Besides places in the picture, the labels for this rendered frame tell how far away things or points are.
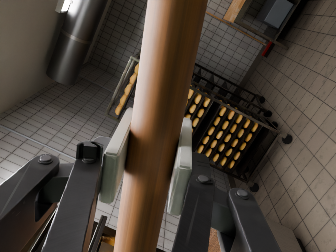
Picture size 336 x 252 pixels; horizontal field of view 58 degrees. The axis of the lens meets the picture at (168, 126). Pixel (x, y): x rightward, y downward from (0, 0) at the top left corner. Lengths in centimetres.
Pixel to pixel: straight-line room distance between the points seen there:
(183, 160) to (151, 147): 2
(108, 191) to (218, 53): 511
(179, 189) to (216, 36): 508
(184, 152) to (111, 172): 4
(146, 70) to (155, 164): 5
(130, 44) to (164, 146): 511
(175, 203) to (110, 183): 3
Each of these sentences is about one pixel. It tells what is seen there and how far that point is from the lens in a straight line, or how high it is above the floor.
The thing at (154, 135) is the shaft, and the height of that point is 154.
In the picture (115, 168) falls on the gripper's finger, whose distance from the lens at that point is 15.
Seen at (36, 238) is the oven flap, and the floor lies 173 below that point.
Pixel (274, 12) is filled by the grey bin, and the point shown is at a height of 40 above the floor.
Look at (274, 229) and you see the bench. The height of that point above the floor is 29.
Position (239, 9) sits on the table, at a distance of 437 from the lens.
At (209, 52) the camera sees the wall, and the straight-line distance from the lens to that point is 524.
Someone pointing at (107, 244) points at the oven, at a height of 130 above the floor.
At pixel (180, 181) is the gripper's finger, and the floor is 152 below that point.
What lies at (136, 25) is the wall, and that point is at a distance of 523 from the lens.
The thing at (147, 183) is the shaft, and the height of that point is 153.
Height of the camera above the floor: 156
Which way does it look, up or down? 7 degrees down
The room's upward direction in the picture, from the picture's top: 64 degrees counter-clockwise
